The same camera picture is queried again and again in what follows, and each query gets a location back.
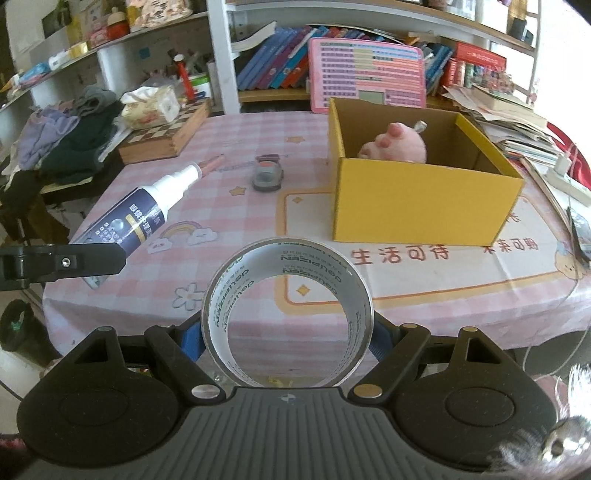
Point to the grey toy car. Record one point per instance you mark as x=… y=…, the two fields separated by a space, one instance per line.
x=268 y=175

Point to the fuzzy grey cloth with stud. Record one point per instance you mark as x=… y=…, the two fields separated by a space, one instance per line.
x=568 y=443

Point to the pile of papers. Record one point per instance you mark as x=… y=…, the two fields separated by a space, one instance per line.
x=503 y=120

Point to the red glue bottle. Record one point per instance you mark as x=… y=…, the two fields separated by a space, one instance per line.
x=184 y=76

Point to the pink checkered tablecloth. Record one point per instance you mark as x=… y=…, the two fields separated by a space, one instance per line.
x=258 y=221

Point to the red book box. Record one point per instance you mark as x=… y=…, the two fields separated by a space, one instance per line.
x=480 y=54

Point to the purple cloth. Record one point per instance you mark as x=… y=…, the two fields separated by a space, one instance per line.
x=46 y=136

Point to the clear tape roll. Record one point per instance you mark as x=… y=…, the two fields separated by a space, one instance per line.
x=286 y=258

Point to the black waste bin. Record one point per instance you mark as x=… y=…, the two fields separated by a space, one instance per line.
x=18 y=332

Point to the pink learning tablet toy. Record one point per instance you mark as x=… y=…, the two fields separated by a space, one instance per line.
x=364 y=69

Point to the red and white jar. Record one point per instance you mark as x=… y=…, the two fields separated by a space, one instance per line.
x=117 y=25

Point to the pink plush toy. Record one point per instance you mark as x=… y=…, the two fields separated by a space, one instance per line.
x=397 y=143

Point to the row of blue books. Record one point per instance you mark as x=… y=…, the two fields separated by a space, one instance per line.
x=277 y=60

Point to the tissue pack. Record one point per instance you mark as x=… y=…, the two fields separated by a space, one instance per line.
x=150 y=106

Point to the pile of clothes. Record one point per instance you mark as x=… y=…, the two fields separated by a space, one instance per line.
x=78 y=143

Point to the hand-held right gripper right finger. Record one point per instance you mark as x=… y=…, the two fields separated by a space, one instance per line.
x=381 y=339

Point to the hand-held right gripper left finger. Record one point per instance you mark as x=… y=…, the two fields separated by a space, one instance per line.
x=191 y=344

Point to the short row of books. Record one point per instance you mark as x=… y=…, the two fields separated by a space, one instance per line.
x=480 y=76

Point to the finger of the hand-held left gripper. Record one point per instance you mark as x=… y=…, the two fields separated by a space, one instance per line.
x=92 y=261

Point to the yellow cardboard box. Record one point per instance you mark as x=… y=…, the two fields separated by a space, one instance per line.
x=415 y=203

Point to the wooden chess box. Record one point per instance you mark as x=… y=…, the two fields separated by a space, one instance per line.
x=157 y=138

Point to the dark blue spray bottle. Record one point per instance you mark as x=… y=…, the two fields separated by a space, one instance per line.
x=134 y=212

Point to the white plug adapter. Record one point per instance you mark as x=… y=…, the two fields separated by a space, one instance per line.
x=563 y=164

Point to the white power strip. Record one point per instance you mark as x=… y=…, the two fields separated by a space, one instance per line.
x=570 y=187

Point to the green and white box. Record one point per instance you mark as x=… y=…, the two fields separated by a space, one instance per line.
x=201 y=87

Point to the small silver metal object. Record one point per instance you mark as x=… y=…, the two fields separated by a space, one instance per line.
x=421 y=126

